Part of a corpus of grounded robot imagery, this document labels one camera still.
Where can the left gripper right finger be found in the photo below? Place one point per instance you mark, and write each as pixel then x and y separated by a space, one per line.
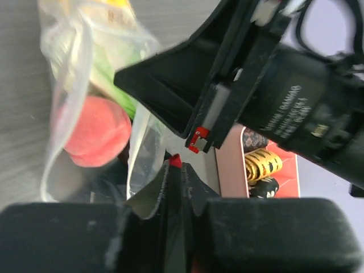
pixel 274 235

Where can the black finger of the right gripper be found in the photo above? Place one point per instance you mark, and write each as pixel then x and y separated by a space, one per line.
pixel 169 84

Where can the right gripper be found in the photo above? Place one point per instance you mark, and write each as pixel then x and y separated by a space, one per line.
pixel 280 87

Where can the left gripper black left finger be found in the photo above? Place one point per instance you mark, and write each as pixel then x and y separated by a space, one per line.
pixel 45 237

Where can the clear zip top bag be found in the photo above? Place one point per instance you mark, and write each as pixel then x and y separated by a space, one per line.
pixel 85 43

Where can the fake red peach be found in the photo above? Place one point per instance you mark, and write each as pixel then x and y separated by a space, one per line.
pixel 102 131

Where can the fake orange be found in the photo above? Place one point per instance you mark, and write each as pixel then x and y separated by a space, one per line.
pixel 119 3

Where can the fake dark plum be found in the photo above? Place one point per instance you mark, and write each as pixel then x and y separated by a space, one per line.
pixel 110 185

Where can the black white rolled sock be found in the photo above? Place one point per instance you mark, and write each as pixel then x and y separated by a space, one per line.
pixel 264 188

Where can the dark floral rolled sock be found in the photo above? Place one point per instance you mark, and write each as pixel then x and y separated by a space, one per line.
pixel 252 141

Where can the red folded cloth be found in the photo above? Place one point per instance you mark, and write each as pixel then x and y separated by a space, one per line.
pixel 175 161

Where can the yellow tiger rolled sock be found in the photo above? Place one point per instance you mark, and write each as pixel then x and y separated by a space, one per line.
pixel 260 164

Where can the pink divided organizer tray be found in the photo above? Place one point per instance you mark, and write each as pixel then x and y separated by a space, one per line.
pixel 230 159

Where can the black baseball cap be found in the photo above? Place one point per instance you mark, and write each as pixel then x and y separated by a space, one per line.
pixel 158 237

